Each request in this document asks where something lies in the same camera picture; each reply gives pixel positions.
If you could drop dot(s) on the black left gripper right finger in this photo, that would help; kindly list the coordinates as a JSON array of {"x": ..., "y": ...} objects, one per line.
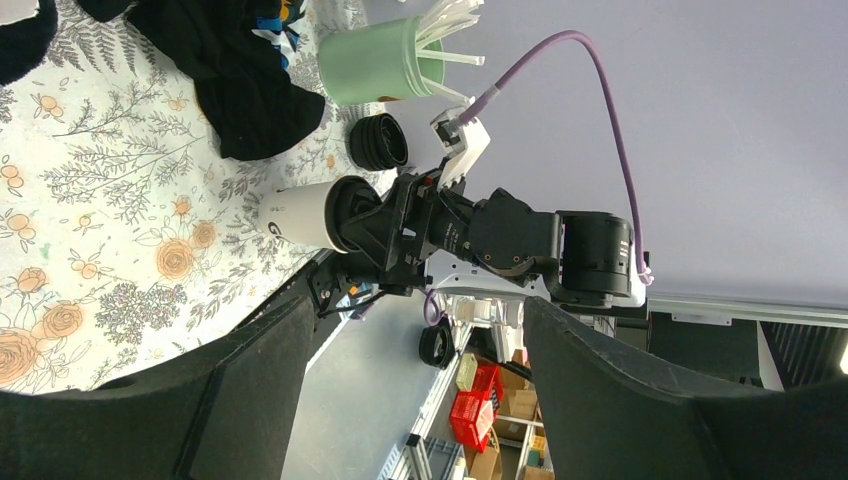
[{"x": 612, "y": 411}]

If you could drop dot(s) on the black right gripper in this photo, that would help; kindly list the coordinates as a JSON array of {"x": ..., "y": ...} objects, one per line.
[{"x": 415, "y": 219}]

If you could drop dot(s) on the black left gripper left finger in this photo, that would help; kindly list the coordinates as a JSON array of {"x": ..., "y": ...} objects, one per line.
[{"x": 221, "y": 411}]

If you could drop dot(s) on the single white paper cup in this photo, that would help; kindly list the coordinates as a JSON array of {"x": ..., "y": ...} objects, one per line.
[{"x": 298, "y": 215}]

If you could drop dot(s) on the black plastic cup lid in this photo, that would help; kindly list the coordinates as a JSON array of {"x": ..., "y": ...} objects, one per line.
[{"x": 347, "y": 198}]

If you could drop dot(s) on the stack of black lids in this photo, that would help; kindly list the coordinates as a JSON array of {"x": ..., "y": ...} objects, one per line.
[{"x": 377, "y": 143}]

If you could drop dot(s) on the red plastic crate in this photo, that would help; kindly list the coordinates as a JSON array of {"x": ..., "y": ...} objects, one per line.
[{"x": 474, "y": 412}]

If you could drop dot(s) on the pale green plastic cup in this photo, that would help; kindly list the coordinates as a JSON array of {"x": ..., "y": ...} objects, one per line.
[{"x": 376, "y": 63}]

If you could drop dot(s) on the floral patterned table mat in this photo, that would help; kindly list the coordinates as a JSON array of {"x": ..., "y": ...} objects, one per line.
[{"x": 126, "y": 239}]

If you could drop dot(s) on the black cloth with daisy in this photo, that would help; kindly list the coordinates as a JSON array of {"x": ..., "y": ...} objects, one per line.
[{"x": 234, "y": 51}]

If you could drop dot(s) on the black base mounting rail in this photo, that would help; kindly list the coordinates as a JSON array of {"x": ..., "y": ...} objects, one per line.
[{"x": 335, "y": 287}]

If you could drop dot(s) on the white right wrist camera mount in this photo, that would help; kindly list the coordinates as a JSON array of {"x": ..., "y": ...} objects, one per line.
[{"x": 463, "y": 144}]

